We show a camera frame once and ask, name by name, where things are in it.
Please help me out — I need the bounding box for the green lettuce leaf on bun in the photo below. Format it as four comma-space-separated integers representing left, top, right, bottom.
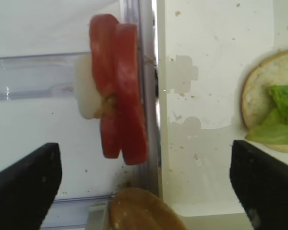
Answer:
246, 85, 288, 145

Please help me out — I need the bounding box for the clear tomato pusher track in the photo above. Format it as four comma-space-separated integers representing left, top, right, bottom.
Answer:
0, 52, 87, 101

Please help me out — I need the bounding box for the white serving tray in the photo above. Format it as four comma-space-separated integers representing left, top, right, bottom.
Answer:
156, 0, 288, 217

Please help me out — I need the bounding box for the white tomato pusher block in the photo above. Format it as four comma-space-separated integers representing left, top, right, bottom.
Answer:
74, 54, 102, 119

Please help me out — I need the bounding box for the clear bun pusher track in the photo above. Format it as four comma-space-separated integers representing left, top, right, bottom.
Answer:
41, 195, 111, 230

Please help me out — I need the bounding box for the white bun pusher block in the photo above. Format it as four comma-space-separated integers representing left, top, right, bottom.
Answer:
85, 201, 111, 230

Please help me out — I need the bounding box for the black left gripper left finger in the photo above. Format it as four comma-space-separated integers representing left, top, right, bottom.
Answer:
0, 143, 62, 230

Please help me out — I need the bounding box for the bottom bun on tray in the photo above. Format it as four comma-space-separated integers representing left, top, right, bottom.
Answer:
241, 50, 288, 153

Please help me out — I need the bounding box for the tomato slice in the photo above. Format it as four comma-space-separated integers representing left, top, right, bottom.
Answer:
89, 14, 121, 159
114, 23, 148, 165

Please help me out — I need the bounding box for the clear left divider rail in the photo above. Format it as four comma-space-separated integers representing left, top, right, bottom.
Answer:
120, 0, 163, 198

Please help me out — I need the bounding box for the toasted bun slice left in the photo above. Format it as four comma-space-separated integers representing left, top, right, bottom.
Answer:
109, 187, 187, 230

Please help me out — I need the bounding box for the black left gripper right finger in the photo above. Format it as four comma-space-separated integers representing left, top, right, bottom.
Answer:
229, 140, 288, 230

